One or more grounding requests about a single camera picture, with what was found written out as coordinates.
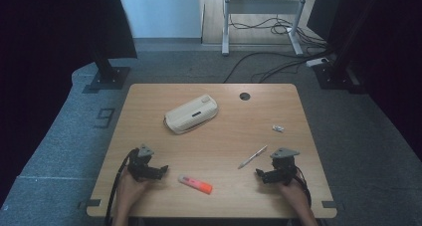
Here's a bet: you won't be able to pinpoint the person's right hand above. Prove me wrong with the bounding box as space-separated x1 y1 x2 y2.
278 178 309 208

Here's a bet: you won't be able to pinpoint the orange highlighter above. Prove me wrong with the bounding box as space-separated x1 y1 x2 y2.
177 174 214 195

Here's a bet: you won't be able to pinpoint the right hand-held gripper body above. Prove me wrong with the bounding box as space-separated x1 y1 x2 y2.
270 147 301 184

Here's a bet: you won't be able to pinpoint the person's left hand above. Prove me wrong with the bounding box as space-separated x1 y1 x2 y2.
115 168 151 204

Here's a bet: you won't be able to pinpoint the white fabric pencil case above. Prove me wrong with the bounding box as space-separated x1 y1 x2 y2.
162 94 219 135

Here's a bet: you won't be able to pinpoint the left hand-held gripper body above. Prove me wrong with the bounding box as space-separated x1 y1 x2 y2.
127 143 157 182

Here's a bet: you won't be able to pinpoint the white power strip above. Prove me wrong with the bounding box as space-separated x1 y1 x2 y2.
306 57 329 68

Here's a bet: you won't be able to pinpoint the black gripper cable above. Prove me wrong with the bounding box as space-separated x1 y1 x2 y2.
293 165 313 209
104 148 139 226

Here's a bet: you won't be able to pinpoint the white pen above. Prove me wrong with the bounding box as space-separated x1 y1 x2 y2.
237 144 269 170

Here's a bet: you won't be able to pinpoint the black stand base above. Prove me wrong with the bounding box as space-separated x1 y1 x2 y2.
313 61 366 95
89 50 131 91

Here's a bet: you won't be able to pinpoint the black floor cables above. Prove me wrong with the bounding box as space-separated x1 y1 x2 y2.
222 15 336 85

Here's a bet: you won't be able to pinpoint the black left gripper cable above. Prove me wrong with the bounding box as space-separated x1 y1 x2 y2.
104 148 139 226

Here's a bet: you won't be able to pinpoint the dark curtain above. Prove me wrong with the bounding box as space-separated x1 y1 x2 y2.
0 0 138 207
307 0 422 160

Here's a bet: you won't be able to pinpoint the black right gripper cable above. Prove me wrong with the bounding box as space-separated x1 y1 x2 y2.
293 165 313 209

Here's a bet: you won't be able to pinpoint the white metal desk frame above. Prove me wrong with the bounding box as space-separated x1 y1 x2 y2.
221 0 312 57

